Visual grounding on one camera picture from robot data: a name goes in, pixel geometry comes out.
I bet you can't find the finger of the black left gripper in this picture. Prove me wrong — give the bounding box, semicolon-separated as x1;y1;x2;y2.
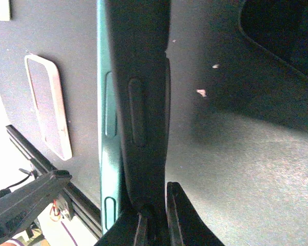
0;170;71;243

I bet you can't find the black aluminium rail frame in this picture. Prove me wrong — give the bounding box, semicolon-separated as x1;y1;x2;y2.
0;125;103;241

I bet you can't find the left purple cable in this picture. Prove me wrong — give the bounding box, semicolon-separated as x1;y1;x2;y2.
60;220;79;246

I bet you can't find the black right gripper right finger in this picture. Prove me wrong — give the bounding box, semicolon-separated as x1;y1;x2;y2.
167;182;223;245

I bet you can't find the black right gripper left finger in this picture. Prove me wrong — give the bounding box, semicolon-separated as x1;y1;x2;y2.
96;205;167;245

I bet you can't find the phone in pink case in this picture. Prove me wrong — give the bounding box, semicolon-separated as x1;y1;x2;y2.
24;54;72;161

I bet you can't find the phone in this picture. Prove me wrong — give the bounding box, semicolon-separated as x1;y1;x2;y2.
97;1;123;234
24;54;72;161
0;0;11;22

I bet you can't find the phone in cream case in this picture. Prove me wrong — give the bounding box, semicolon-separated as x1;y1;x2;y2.
0;0;11;22

